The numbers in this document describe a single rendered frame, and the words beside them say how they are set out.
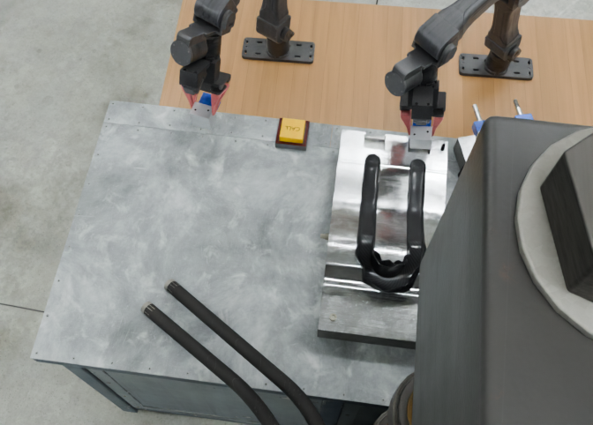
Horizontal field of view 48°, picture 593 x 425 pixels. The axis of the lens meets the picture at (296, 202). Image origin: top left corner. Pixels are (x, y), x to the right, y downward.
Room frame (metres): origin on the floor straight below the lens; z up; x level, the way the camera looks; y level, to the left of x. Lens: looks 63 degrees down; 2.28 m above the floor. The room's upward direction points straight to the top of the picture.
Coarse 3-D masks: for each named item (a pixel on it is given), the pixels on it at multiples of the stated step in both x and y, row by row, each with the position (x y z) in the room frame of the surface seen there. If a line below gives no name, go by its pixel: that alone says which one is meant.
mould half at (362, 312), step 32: (352, 160) 0.81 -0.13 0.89; (384, 160) 0.81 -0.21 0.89; (352, 192) 0.73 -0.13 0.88; (384, 192) 0.73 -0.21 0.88; (352, 224) 0.64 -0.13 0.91; (384, 224) 0.64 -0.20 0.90; (352, 256) 0.55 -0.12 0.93; (384, 256) 0.55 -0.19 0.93; (352, 288) 0.50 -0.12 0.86; (416, 288) 0.50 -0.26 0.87; (320, 320) 0.43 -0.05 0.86; (352, 320) 0.43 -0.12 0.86; (384, 320) 0.43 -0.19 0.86; (416, 320) 0.43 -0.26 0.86
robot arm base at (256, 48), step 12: (252, 48) 1.22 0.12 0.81; (264, 48) 1.22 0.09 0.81; (276, 48) 1.19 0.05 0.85; (288, 48) 1.20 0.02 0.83; (300, 48) 1.22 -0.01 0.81; (312, 48) 1.22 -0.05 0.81; (264, 60) 1.19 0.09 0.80; (276, 60) 1.18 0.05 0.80; (288, 60) 1.18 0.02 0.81; (300, 60) 1.18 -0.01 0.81; (312, 60) 1.18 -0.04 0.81
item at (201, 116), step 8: (208, 96) 0.96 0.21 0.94; (200, 104) 0.93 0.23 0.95; (208, 104) 0.94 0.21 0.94; (192, 112) 0.91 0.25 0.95; (200, 112) 0.91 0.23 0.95; (208, 112) 0.91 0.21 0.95; (192, 120) 0.91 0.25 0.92; (200, 120) 0.90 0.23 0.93; (208, 120) 0.89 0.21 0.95; (208, 128) 0.89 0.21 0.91
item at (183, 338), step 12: (144, 312) 0.46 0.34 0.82; (156, 312) 0.45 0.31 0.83; (168, 324) 0.42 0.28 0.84; (180, 336) 0.40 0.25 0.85; (192, 348) 0.37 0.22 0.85; (204, 348) 0.37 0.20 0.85; (204, 360) 0.34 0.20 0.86; (216, 360) 0.34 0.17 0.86; (216, 372) 0.31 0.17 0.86; (228, 372) 0.31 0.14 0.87
